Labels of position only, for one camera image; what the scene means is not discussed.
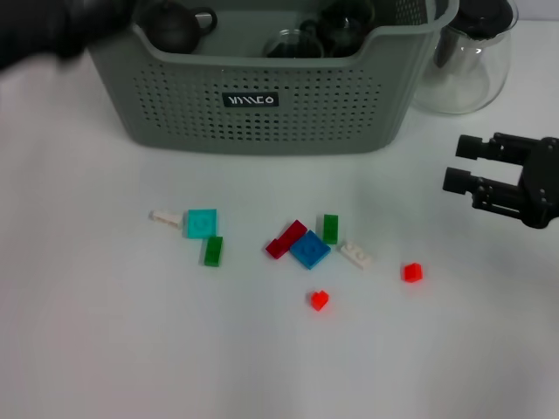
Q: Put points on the blue square plate brick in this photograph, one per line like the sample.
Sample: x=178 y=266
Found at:
x=310 y=249

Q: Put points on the grey-green perforated storage bin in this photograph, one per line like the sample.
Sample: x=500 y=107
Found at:
x=305 y=118

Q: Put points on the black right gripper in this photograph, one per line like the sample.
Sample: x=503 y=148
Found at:
x=541 y=183

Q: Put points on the glass teacup black holder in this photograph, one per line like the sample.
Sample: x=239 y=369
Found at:
x=290 y=43
x=345 y=28

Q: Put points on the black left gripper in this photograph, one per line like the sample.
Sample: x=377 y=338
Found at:
x=39 y=30

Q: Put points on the glass carafe black lid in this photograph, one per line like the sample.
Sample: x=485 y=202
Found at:
x=471 y=74

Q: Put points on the teal square plate brick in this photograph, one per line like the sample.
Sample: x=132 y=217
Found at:
x=199 y=223

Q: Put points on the small orange-red brick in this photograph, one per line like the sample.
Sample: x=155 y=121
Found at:
x=412 y=272
x=320 y=301

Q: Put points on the black clay teapot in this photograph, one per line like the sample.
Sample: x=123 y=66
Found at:
x=172 y=26

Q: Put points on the dark red long brick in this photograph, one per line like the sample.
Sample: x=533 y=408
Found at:
x=286 y=240

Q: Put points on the white flat brick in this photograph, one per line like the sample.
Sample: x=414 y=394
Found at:
x=165 y=218
x=356 y=255

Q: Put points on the green rectangular brick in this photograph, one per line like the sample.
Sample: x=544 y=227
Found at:
x=213 y=252
x=330 y=229

